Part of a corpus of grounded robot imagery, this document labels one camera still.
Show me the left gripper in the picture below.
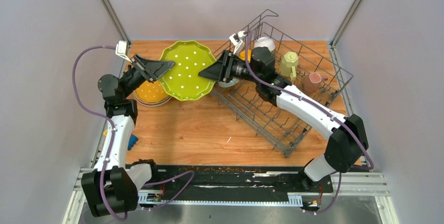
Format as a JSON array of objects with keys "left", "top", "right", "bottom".
[{"left": 120, "top": 54, "right": 174, "bottom": 99}]

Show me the blue toy brick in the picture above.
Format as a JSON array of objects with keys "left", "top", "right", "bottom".
[{"left": 127, "top": 135, "right": 139, "bottom": 151}]

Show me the yellow polka dot plate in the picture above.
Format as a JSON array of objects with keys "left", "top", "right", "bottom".
[{"left": 133, "top": 81, "right": 172, "bottom": 106}]

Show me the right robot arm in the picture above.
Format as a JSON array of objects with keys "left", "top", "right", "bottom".
[{"left": 198, "top": 47, "right": 369, "bottom": 192}]

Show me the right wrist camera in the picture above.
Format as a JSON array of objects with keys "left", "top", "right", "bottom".
[{"left": 229, "top": 30, "right": 249, "bottom": 56}]

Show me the pale green bowl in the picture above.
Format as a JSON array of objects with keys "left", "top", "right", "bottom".
[{"left": 217, "top": 78, "right": 239, "bottom": 88}]

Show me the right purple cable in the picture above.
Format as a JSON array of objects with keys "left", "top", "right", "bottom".
[{"left": 244, "top": 31, "right": 374, "bottom": 171}]

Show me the grey wire dish rack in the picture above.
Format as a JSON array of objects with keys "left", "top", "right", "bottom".
[{"left": 203, "top": 9, "right": 354, "bottom": 159}]

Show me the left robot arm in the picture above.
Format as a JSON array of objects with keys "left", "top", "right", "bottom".
[{"left": 81, "top": 54, "right": 175, "bottom": 221}]

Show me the white bowl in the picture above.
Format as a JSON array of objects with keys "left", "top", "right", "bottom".
[{"left": 253, "top": 37, "right": 276, "bottom": 52}]

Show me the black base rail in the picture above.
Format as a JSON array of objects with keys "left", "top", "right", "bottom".
[{"left": 139, "top": 165, "right": 334, "bottom": 207}]

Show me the pale yellow mug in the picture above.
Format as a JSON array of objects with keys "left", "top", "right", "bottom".
[{"left": 280, "top": 51, "right": 299, "bottom": 81}]

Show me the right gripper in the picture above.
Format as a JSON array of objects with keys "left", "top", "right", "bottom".
[{"left": 198, "top": 50, "right": 261, "bottom": 83}]

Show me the green polka dot plate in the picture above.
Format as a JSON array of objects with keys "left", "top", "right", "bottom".
[{"left": 158, "top": 40, "right": 216, "bottom": 101}]

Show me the yellow bowl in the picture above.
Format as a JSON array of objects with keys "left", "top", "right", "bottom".
[{"left": 239, "top": 49, "right": 252, "bottom": 61}]

